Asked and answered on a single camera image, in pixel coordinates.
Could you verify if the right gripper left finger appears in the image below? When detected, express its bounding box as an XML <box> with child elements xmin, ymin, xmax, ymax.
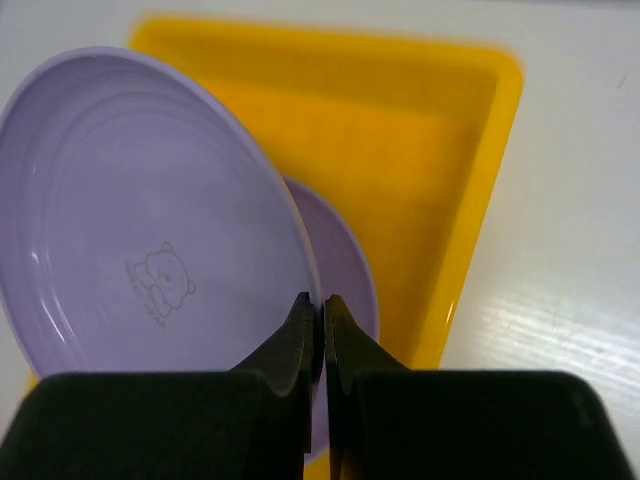
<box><xmin>1</xmin><ymin>293</ymin><xmax>316</xmax><ymax>479</ymax></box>

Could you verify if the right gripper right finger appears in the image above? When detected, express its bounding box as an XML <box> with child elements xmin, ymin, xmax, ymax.
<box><xmin>324</xmin><ymin>295</ymin><xmax>633</xmax><ymax>479</ymax></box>

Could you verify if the purple plate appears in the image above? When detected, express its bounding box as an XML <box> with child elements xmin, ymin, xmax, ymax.
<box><xmin>284</xmin><ymin>177</ymin><xmax>380</xmax><ymax>341</ymax></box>
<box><xmin>0</xmin><ymin>46</ymin><xmax>324</xmax><ymax>466</ymax></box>

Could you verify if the yellow plastic bin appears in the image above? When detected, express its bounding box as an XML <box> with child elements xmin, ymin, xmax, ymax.
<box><xmin>118</xmin><ymin>17</ymin><xmax>522</xmax><ymax>367</ymax></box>

